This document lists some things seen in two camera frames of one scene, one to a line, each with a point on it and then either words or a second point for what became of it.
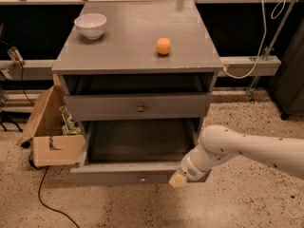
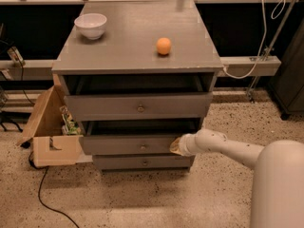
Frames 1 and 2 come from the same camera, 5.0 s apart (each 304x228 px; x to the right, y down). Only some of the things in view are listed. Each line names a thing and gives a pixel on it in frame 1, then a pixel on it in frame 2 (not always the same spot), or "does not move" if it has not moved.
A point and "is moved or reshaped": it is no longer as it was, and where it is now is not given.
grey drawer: [134, 150] is moved or reshaped
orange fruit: [163, 46] does not move
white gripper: [188, 169] to [187, 145]
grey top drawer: [141, 107] does not move
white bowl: [91, 25] does not move
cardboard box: [44, 129] does not move
